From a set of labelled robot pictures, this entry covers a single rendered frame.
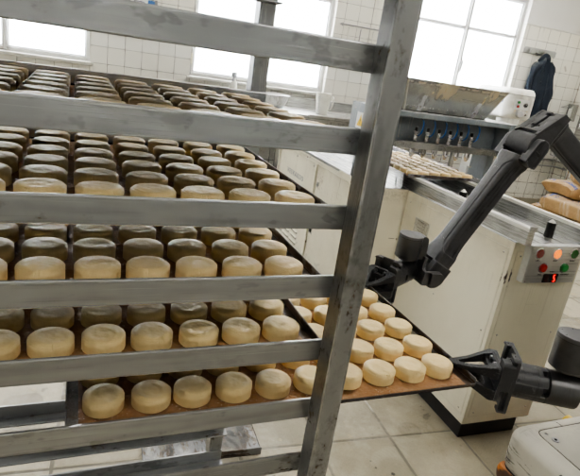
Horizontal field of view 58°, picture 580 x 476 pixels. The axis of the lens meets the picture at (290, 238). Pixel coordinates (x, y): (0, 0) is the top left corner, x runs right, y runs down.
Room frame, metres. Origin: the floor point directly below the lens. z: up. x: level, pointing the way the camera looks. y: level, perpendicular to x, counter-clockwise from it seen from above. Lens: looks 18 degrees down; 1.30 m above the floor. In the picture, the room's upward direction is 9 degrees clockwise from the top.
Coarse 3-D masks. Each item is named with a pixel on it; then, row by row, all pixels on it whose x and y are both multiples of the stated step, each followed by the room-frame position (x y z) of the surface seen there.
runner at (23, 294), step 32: (0, 288) 0.45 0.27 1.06; (32, 288) 0.46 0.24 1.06; (64, 288) 0.48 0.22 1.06; (96, 288) 0.49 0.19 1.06; (128, 288) 0.50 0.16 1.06; (160, 288) 0.51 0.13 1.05; (192, 288) 0.53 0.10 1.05; (224, 288) 0.54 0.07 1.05; (256, 288) 0.56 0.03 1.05; (288, 288) 0.58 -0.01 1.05; (320, 288) 0.59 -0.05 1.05
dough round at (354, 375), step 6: (354, 366) 0.70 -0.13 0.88; (348, 372) 0.68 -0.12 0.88; (354, 372) 0.68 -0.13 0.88; (360, 372) 0.68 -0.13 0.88; (348, 378) 0.66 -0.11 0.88; (354, 378) 0.67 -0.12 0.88; (360, 378) 0.67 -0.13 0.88; (348, 384) 0.66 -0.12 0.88; (354, 384) 0.66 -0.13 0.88; (360, 384) 0.68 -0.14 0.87
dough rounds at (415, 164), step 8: (392, 152) 2.91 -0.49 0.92; (400, 152) 2.94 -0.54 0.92; (392, 160) 2.65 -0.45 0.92; (400, 160) 2.68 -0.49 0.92; (408, 160) 2.72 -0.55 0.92; (416, 160) 2.77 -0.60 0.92; (424, 160) 2.80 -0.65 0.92; (400, 168) 2.44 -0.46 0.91; (408, 168) 2.43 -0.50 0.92; (416, 168) 2.46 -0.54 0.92; (424, 168) 2.50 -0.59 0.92; (432, 168) 2.54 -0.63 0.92; (440, 168) 2.58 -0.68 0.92; (448, 168) 2.62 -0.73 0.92; (440, 176) 2.44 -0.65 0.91; (448, 176) 2.43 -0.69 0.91; (456, 176) 2.45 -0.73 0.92; (464, 176) 2.49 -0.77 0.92
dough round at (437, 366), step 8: (424, 360) 0.75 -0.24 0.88; (432, 360) 0.75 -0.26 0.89; (440, 360) 0.76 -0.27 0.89; (448, 360) 0.76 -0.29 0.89; (432, 368) 0.73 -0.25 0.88; (440, 368) 0.73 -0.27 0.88; (448, 368) 0.73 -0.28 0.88; (432, 376) 0.73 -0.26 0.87; (440, 376) 0.73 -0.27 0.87; (448, 376) 0.73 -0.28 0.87
